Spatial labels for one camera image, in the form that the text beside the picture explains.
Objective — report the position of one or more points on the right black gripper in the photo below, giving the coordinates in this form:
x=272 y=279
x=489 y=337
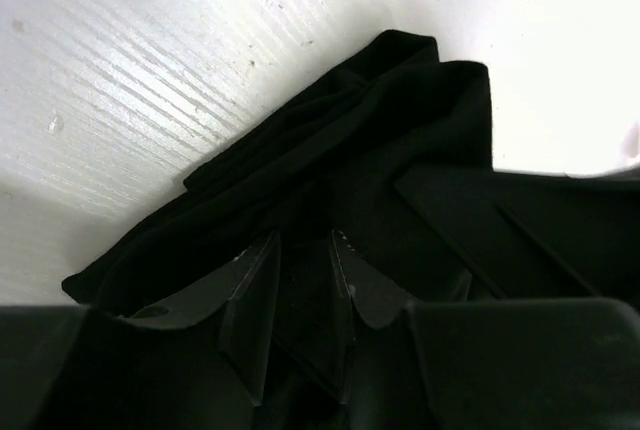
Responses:
x=528 y=236

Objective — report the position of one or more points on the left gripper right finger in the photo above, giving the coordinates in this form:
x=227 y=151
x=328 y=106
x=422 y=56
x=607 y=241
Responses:
x=512 y=364

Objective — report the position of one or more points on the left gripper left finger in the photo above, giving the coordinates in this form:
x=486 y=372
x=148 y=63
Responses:
x=194 y=360

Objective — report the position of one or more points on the black tank top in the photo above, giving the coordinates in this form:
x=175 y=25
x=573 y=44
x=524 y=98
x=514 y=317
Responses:
x=325 y=162

